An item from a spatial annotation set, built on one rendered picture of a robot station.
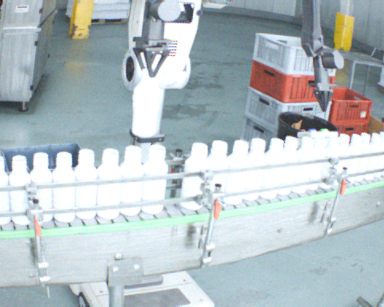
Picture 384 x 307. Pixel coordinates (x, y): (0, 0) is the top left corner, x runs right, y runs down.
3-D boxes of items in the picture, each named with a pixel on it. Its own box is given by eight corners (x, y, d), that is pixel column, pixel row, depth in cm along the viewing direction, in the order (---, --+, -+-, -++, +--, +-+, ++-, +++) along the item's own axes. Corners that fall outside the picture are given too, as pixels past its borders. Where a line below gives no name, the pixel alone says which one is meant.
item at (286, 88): (283, 103, 365) (287, 74, 357) (247, 85, 396) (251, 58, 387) (333, 101, 400) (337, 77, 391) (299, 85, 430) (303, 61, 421)
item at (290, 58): (287, 74, 356) (291, 46, 348) (250, 58, 386) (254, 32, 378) (336, 76, 391) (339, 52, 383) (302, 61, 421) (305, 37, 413)
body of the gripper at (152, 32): (149, 47, 120) (151, 18, 117) (131, 43, 128) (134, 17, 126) (173, 47, 123) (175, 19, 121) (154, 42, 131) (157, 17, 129)
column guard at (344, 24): (340, 58, 1071) (346, 15, 1030) (330, 53, 1103) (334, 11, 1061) (350, 60, 1090) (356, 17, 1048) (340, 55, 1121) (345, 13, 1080)
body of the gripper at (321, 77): (338, 89, 173) (335, 69, 172) (318, 88, 168) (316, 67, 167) (326, 89, 179) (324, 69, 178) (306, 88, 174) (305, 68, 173)
